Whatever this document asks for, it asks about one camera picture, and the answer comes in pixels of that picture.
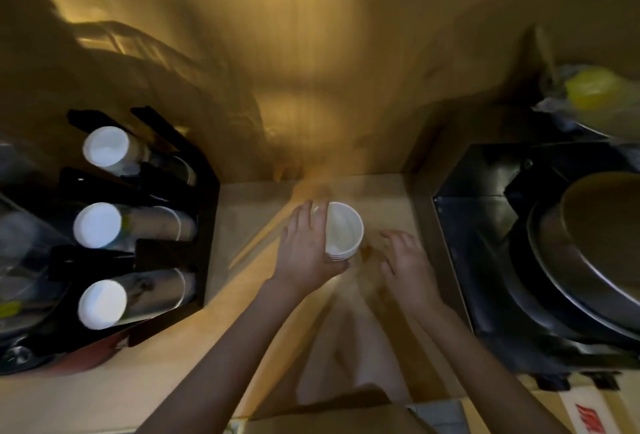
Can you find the black cup dispenser rack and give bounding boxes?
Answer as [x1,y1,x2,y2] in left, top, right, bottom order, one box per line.
[49,105,221,349]

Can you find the round metal machine plate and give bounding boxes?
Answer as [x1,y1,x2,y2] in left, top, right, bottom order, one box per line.
[526,171,640,342]

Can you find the black cup sealing machine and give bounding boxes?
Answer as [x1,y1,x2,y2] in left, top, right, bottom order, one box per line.
[432,141,640,382]

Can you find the person's right hand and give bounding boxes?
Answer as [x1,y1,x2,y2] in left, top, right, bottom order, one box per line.
[378,230,447,313]

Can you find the nested white paper cups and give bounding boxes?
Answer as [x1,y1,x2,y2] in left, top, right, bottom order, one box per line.
[324,202,365,263]

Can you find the cardboard box with red label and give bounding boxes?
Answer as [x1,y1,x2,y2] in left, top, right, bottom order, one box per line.
[515,373,640,434]

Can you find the person's left hand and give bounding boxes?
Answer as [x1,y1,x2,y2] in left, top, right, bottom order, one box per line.
[272,200,352,295]

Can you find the person's left forearm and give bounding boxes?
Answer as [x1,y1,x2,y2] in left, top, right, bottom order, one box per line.
[135,276,307,434]

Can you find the yellow item in plastic bag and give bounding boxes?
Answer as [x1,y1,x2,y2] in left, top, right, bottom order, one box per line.
[531,65,640,140]

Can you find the person's right forearm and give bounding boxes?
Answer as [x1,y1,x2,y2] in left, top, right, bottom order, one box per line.
[414,299,573,434]

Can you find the clear plastic container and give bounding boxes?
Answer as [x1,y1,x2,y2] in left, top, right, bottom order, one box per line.
[0,141,77,347]

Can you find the long stack of paper cups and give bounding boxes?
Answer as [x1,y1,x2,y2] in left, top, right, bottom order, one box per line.
[73,202,197,250]
[82,126,197,187]
[77,269,197,331]

